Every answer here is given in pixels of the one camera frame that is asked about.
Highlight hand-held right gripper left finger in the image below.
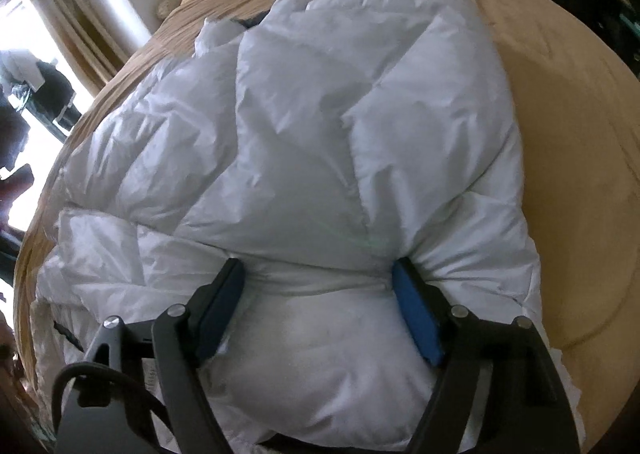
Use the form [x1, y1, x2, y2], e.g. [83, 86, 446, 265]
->
[52, 258, 246, 454]

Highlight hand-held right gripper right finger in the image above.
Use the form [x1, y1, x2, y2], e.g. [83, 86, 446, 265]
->
[391, 257, 582, 454]

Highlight white duvet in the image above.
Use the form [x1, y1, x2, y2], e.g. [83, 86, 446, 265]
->
[30, 0, 586, 454]

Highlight tan bed blanket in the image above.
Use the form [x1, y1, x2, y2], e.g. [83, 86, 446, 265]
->
[12, 0, 640, 454]

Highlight dark hanging garment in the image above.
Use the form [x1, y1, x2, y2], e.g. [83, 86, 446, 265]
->
[36, 60, 82, 133]

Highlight beige window curtain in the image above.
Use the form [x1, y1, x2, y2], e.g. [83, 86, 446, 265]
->
[25, 0, 157, 100]

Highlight black cable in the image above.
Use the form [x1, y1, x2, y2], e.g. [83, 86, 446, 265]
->
[52, 362, 169, 454]

